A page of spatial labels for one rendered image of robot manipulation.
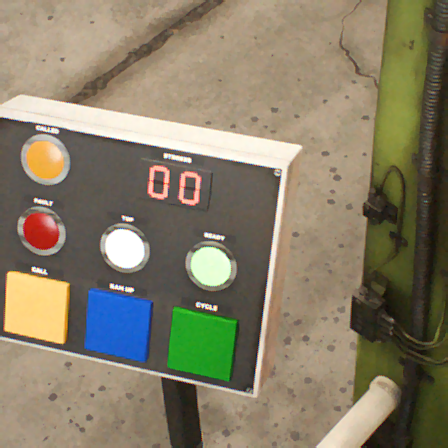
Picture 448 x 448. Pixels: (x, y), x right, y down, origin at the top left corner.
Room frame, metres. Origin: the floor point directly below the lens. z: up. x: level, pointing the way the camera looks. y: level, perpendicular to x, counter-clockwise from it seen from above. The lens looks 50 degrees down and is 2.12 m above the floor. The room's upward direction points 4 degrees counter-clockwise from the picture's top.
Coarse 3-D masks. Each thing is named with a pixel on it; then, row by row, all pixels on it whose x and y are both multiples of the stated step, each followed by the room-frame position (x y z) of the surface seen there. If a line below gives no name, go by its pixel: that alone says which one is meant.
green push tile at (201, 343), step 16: (176, 320) 0.78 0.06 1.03; (192, 320) 0.78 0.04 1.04; (208, 320) 0.77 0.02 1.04; (224, 320) 0.77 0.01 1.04; (176, 336) 0.77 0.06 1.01; (192, 336) 0.77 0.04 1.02; (208, 336) 0.76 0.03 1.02; (224, 336) 0.76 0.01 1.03; (176, 352) 0.76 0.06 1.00; (192, 352) 0.76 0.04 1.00; (208, 352) 0.75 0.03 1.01; (224, 352) 0.75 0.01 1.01; (176, 368) 0.75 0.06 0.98; (192, 368) 0.75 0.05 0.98; (208, 368) 0.74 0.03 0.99; (224, 368) 0.74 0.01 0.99
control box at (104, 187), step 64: (0, 128) 0.95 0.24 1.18; (64, 128) 0.93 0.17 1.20; (128, 128) 0.93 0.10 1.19; (192, 128) 0.94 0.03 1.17; (0, 192) 0.91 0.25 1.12; (64, 192) 0.89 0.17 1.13; (128, 192) 0.87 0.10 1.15; (192, 192) 0.86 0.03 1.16; (256, 192) 0.84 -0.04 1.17; (0, 256) 0.87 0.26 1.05; (64, 256) 0.85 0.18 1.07; (192, 256) 0.82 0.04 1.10; (256, 256) 0.80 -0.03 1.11; (0, 320) 0.83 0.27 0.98; (256, 320) 0.77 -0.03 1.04; (256, 384) 0.73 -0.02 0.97
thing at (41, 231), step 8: (32, 216) 0.88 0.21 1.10; (40, 216) 0.88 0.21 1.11; (48, 216) 0.88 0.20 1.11; (24, 224) 0.88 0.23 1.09; (32, 224) 0.88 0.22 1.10; (40, 224) 0.88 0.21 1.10; (48, 224) 0.88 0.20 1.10; (56, 224) 0.87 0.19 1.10; (24, 232) 0.88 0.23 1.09; (32, 232) 0.87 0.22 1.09; (40, 232) 0.87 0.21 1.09; (48, 232) 0.87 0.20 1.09; (56, 232) 0.87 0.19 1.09; (32, 240) 0.87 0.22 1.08; (40, 240) 0.87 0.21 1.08; (48, 240) 0.87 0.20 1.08; (56, 240) 0.86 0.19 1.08; (40, 248) 0.86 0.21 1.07; (48, 248) 0.86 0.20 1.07
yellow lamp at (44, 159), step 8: (32, 144) 0.93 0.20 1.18; (40, 144) 0.92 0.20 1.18; (48, 144) 0.92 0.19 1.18; (32, 152) 0.92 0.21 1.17; (40, 152) 0.92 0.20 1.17; (48, 152) 0.92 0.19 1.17; (56, 152) 0.91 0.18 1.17; (32, 160) 0.92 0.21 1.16; (40, 160) 0.91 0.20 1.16; (48, 160) 0.91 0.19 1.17; (56, 160) 0.91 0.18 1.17; (32, 168) 0.91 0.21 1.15; (40, 168) 0.91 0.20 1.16; (48, 168) 0.91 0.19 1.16; (56, 168) 0.91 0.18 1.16; (40, 176) 0.91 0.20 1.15; (48, 176) 0.90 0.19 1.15; (56, 176) 0.90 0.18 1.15
